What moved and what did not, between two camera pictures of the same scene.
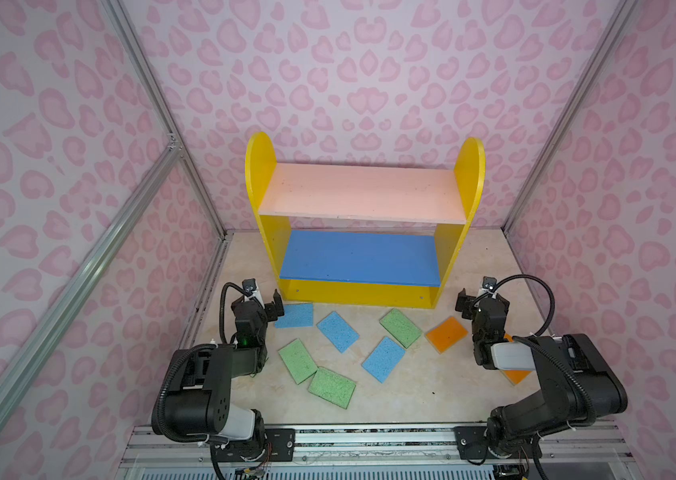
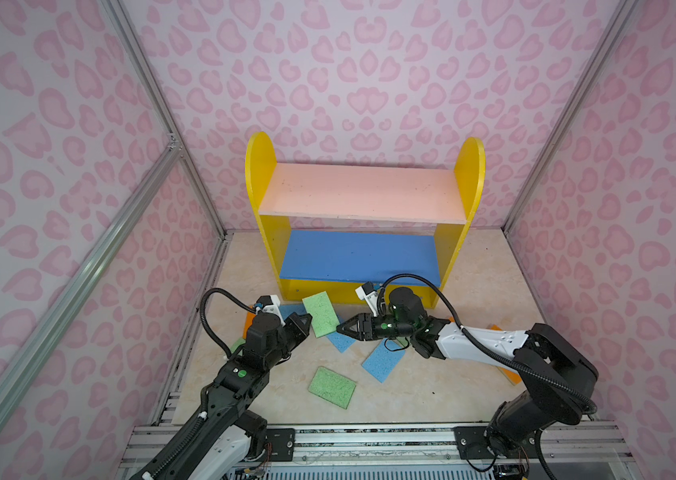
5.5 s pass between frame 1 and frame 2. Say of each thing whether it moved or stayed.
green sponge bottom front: stayed
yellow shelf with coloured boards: stayed
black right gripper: moved
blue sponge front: stayed
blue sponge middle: stayed
